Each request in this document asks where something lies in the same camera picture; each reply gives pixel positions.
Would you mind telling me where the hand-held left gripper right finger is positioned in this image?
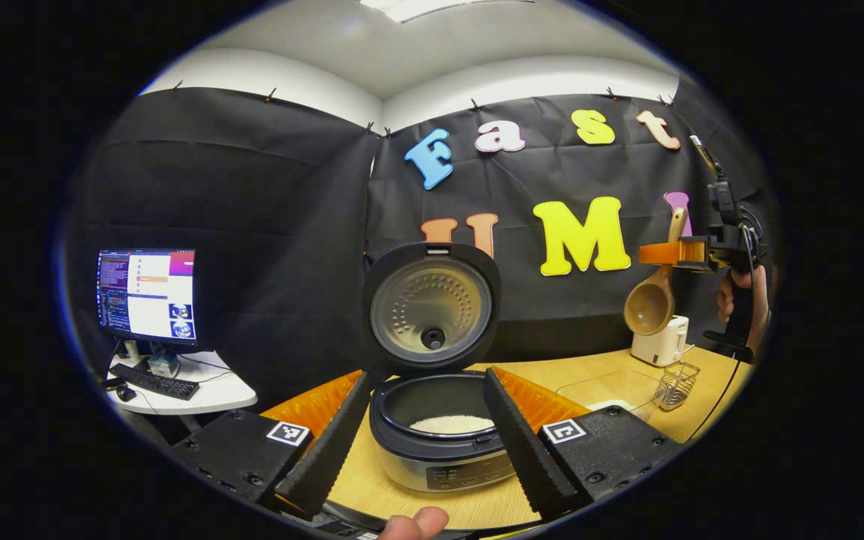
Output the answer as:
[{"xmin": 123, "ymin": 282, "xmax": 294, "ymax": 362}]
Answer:
[{"xmin": 483, "ymin": 367, "xmax": 684, "ymax": 521}]

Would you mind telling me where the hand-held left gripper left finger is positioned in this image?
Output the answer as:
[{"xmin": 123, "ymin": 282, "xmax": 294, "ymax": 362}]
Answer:
[{"xmin": 169, "ymin": 371, "xmax": 371, "ymax": 518}]

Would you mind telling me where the wooden spoon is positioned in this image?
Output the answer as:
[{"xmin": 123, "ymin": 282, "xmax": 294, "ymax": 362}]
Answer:
[{"xmin": 623, "ymin": 208, "xmax": 689, "ymax": 336}]

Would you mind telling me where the heap of white rice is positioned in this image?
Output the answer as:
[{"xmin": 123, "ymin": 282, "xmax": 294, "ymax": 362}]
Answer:
[{"xmin": 409, "ymin": 415, "xmax": 494, "ymax": 434}]

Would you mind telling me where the clear wire chopstick holder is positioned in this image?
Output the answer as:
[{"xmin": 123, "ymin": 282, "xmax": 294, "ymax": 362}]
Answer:
[{"xmin": 655, "ymin": 361, "xmax": 701, "ymax": 411}]

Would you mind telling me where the black rice cooker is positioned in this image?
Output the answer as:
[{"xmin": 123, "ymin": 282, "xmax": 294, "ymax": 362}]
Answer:
[{"xmin": 362, "ymin": 241, "xmax": 515, "ymax": 494}]

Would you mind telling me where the white toaster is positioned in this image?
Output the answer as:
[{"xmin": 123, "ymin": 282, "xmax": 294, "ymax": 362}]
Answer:
[{"xmin": 631, "ymin": 315, "xmax": 690, "ymax": 368}]

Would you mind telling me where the white side desk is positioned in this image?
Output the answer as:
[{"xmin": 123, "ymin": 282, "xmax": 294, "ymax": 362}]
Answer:
[{"xmin": 106, "ymin": 351, "xmax": 258, "ymax": 416}]

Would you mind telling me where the black keyboard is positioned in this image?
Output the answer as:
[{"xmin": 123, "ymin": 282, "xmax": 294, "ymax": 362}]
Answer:
[{"xmin": 109, "ymin": 363, "xmax": 200, "ymax": 401}]

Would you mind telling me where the black backdrop cloth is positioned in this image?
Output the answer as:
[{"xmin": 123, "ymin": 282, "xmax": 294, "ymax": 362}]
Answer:
[{"xmin": 64, "ymin": 75, "xmax": 782, "ymax": 413}]

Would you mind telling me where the computer monitor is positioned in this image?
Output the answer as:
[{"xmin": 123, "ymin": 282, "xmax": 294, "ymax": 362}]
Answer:
[{"xmin": 97, "ymin": 249, "xmax": 199, "ymax": 342}]

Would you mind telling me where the ceiling light panel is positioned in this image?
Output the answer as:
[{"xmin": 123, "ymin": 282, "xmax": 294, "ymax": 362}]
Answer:
[{"xmin": 361, "ymin": 0, "xmax": 534, "ymax": 23}]

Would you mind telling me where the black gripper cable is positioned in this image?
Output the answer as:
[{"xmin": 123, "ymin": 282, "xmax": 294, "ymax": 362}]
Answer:
[{"xmin": 687, "ymin": 225, "xmax": 760, "ymax": 443}]

